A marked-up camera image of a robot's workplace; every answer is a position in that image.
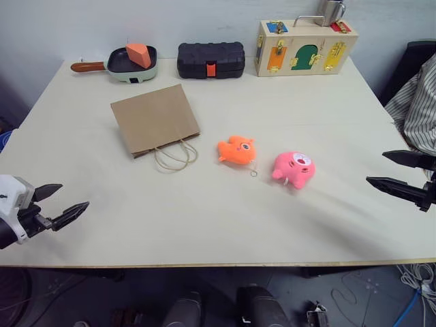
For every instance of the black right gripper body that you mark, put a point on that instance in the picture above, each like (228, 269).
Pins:
(429, 195)

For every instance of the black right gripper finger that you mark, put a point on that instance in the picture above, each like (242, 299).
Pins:
(412, 159)
(398, 189)

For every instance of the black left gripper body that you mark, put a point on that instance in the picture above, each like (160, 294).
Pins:
(34, 221)

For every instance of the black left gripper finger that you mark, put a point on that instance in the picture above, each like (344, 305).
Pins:
(68, 215)
(46, 191)

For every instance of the brown paper bag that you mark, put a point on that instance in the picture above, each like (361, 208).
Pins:
(153, 119)

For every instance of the striped white cloth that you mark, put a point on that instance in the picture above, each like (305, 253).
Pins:
(419, 102)

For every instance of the blue round object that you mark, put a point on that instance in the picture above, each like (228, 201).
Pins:
(4, 141)

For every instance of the black chair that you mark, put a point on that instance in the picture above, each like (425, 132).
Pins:
(413, 58)

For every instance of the pink pig toy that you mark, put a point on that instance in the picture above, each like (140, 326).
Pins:
(293, 170)

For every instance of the small metal device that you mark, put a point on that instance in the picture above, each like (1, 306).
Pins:
(316, 315)

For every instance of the dark rounded shape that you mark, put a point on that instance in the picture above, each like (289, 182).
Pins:
(185, 311)
(260, 306)

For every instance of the wooden lock busy box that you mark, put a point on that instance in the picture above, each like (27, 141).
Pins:
(306, 35)

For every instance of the orange wedge block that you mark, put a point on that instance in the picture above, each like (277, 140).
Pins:
(138, 54)

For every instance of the orange fish toy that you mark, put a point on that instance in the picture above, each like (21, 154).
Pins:
(235, 151)

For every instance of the steel mug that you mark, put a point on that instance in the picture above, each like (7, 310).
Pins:
(328, 12)

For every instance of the black plastic tool case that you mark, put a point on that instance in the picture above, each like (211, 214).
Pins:
(194, 61)

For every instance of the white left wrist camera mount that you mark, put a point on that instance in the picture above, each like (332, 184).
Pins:
(13, 190)

